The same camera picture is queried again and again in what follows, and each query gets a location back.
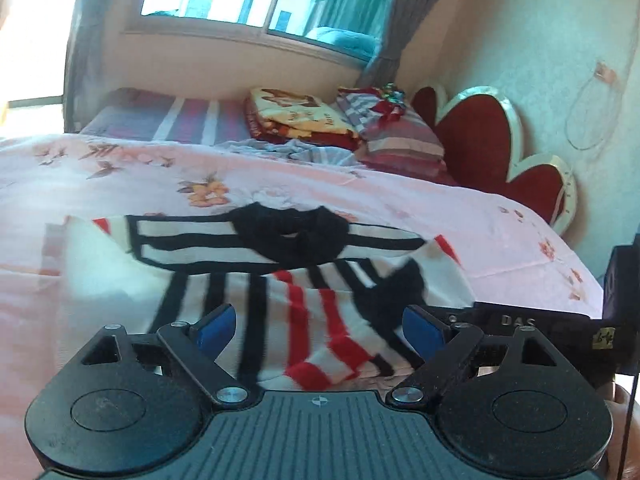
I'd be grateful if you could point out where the purple striped mattress sheet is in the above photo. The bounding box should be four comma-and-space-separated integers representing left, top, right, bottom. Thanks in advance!
80, 87, 251, 143

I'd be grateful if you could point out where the red black white striped sweater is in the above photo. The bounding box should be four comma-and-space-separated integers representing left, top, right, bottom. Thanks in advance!
62, 202, 478, 391

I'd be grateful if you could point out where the red scalloped headboard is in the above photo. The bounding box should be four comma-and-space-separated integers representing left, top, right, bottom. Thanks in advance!
410, 85, 578, 236

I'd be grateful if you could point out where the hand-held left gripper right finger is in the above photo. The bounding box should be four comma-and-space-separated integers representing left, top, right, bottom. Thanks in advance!
387, 304, 583, 407

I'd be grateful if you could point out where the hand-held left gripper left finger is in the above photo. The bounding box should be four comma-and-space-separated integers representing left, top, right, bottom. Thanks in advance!
65, 304, 261, 406

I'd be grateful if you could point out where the pink grey striped pillow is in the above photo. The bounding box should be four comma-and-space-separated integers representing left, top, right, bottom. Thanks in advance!
336, 87, 446, 163

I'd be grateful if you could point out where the pink floral bedsheet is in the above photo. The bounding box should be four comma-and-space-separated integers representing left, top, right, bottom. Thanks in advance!
0, 132, 606, 480

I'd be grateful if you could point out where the crumpled grey white cloth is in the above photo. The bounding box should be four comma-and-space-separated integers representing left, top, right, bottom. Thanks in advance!
215, 137, 361, 167

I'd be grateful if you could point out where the grey curtain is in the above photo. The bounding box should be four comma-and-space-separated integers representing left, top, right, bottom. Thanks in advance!
360, 0, 448, 91
62, 0, 126, 133

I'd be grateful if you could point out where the wall hook with wire loop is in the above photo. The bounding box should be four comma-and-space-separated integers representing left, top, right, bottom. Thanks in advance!
567, 60, 626, 151

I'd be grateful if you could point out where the teal blanket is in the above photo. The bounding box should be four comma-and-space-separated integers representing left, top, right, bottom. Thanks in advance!
305, 25, 381, 61

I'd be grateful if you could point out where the colourful ribbon bow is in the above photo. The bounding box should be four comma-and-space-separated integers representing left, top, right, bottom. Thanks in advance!
376, 82, 412, 122

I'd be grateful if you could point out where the person's right hand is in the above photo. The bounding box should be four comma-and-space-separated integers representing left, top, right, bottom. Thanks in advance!
602, 380, 640, 480

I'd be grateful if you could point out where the folded yellow cartoon blanket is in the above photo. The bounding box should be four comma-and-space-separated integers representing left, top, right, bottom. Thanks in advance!
243, 86, 363, 151

